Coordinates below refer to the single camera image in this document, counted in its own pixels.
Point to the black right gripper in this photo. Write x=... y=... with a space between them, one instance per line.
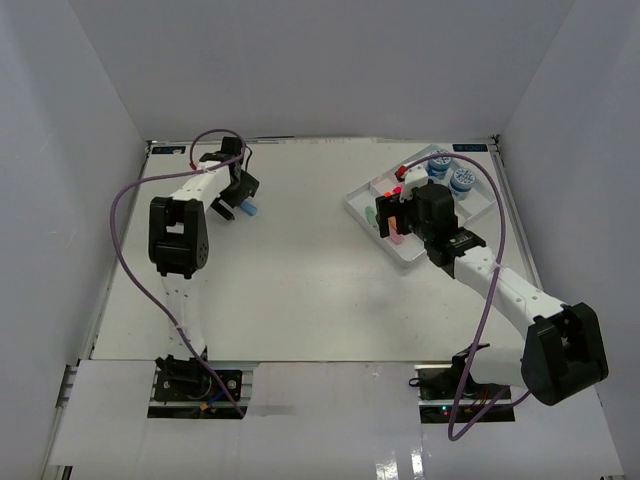
x=387 y=207

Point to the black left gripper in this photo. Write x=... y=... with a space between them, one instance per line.
x=249 y=187

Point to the blue-white labelled slime jar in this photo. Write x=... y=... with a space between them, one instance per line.
x=438 y=167

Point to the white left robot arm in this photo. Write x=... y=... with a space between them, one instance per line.
x=178 y=237

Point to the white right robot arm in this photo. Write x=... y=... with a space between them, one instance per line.
x=563 y=351

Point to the blue label sticker left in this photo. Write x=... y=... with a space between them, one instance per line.
x=168 y=150

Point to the blue label sticker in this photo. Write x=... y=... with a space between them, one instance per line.
x=469 y=147
x=168 y=150

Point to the blue label sticker right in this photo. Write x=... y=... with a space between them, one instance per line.
x=469 y=147

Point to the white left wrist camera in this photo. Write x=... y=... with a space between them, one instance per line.
x=215 y=157

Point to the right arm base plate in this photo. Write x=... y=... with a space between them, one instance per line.
x=440 y=384

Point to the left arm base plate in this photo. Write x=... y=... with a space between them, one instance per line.
x=173 y=389

